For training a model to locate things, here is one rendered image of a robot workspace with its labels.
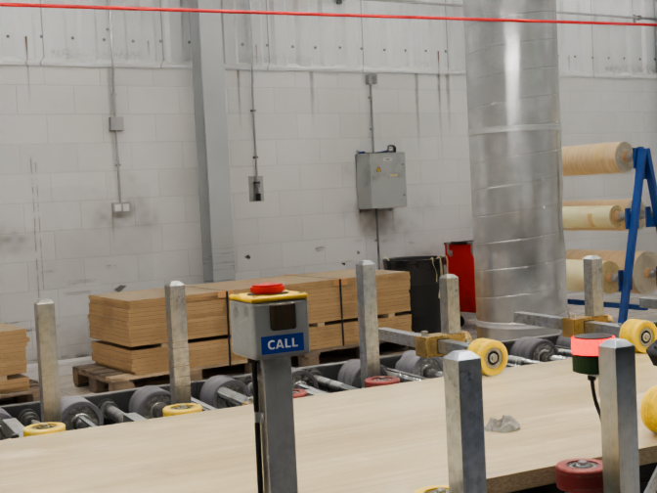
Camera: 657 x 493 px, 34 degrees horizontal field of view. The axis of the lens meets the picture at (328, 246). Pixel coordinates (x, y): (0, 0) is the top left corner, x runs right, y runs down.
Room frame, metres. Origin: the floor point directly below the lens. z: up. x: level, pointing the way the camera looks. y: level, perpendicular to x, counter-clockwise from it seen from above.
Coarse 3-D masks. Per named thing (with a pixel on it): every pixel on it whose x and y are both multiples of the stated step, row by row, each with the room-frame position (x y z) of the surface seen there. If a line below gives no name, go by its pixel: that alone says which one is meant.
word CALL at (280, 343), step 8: (264, 336) 1.18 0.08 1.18; (272, 336) 1.18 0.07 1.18; (280, 336) 1.19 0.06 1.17; (288, 336) 1.19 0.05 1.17; (296, 336) 1.20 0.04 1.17; (264, 344) 1.18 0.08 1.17; (272, 344) 1.18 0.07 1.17; (280, 344) 1.19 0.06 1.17; (288, 344) 1.19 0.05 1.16; (296, 344) 1.20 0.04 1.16; (264, 352) 1.18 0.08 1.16; (272, 352) 1.18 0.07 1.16; (280, 352) 1.19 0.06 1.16
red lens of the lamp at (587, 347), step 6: (576, 342) 1.47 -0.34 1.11; (582, 342) 1.47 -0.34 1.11; (588, 342) 1.46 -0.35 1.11; (594, 342) 1.46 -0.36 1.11; (600, 342) 1.46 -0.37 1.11; (576, 348) 1.48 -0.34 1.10; (582, 348) 1.47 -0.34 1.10; (588, 348) 1.46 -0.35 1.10; (594, 348) 1.46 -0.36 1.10; (576, 354) 1.48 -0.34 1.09; (582, 354) 1.47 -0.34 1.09; (588, 354) 1.46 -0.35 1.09; (594, 354) 1.46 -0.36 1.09
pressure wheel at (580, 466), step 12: (564, 468) 1.56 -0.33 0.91; (576, 468) 1.56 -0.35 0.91; (588, 468) 1.57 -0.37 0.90; (600, 468) 1.55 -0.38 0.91; (564, 480) 1.56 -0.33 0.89; (576, 480) 1.54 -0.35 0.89; (588, 480) 1.54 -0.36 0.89; (600, 480) 1.54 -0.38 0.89; (576, 492) 1.54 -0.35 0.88; (588, 492) 1.54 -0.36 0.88; (600, 492) 1.55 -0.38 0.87
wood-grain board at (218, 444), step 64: (512, 384) 2.26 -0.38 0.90; (576, 384) 2.23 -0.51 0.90; (640, 384) 2.20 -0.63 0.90; (0, 448) 1.90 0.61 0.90; (64, 448) 1.88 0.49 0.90; (128, 448) 1.85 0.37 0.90; (192, 448) 1.83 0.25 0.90; (320, 448) 1.79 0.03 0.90; (384, 448) 1.76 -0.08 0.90; (512, 448) 1.72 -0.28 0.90; (576, 448) 1.70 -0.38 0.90; (640, 448) 1.68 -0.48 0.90
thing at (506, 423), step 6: (492, 420) 1.86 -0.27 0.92; (498, 420) 1.87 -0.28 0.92; (504, 420) 1.87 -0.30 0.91; (510, 420) 1.87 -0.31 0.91; (486, 426) 1.85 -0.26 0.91; (492, 426) 1.85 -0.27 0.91; (498, 426) 1.86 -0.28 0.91; (504, 426) 1.84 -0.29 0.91; (510, 426) 1.84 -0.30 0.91; (516, 426) 1.85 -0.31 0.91
